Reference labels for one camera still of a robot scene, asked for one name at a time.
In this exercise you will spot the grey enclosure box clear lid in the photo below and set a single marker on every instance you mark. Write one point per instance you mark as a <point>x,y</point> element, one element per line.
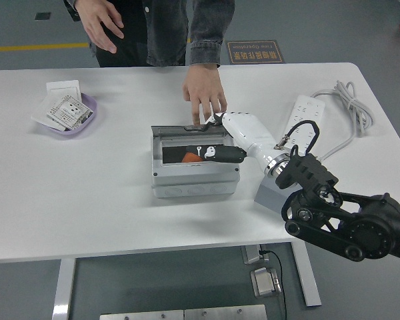
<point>193,175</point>

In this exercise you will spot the white power strip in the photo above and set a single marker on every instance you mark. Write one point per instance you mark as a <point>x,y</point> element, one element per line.
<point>306,110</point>

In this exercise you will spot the printed socket module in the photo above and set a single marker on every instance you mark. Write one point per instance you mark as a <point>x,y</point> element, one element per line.
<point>70,111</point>

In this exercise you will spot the orange cylinder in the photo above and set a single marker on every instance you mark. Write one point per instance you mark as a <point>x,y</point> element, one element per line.
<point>190,157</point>

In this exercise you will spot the silver metal floor unit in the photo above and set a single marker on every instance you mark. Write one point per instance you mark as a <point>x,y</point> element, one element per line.
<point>265,281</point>

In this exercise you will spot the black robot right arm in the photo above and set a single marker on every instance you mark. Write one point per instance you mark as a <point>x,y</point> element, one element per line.
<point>370,233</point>

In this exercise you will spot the black floor cover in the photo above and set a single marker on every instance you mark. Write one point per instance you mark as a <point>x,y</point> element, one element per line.
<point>42,16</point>

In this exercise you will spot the person's right hand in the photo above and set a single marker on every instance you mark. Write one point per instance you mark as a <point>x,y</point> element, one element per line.
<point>96,20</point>

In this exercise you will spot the person's left hand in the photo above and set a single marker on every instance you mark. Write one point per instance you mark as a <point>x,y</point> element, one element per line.
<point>203,86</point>

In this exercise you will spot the purple plastic tray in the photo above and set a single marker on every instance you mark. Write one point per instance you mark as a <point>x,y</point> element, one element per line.
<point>70,132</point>

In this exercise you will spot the silver box under table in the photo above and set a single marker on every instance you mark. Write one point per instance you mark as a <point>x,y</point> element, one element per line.
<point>251,255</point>

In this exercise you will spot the person's torso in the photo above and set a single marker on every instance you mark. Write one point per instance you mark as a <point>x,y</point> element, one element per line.
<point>160,30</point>

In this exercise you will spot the brown floor sign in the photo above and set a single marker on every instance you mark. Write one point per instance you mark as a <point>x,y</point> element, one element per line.
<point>255,53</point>

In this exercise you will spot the yellow floor tape line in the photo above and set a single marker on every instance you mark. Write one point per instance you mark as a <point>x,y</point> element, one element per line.
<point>36,47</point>

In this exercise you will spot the grey cube with round hole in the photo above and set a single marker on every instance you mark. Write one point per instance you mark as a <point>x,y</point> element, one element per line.
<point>270,196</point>

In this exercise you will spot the person's left forearm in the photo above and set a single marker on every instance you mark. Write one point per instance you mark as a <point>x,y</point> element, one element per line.
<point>210,36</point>

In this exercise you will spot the white table leg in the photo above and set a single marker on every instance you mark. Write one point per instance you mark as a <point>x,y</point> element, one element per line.
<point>308,280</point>
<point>64,290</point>

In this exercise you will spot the flat white cover plate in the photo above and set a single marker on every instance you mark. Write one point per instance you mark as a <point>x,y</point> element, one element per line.
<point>40,113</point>

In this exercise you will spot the white wall switch plate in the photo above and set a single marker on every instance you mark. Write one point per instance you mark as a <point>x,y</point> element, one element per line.
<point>63,88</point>

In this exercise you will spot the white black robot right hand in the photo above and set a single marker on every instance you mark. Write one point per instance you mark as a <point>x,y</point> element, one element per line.
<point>250,133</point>

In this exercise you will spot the grey metal plate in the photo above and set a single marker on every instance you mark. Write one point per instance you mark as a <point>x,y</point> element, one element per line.
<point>225,313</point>
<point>141,315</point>

